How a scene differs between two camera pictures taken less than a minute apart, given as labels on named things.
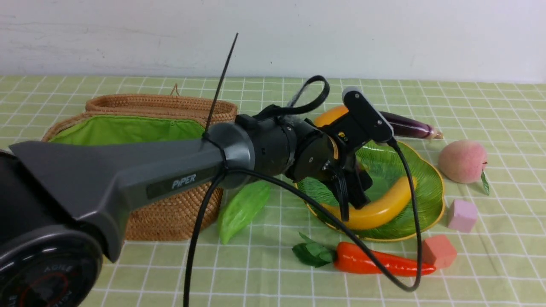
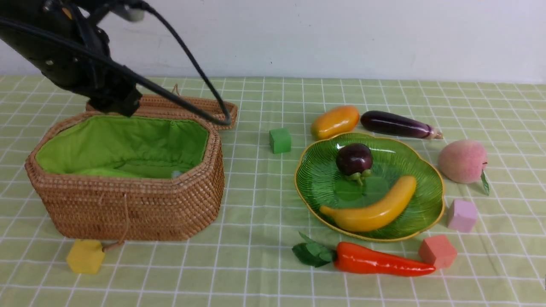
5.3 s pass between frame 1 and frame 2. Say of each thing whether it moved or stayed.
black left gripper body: moved
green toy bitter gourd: moved
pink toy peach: stayed
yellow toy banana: stayed
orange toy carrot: stayed
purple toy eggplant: stayed
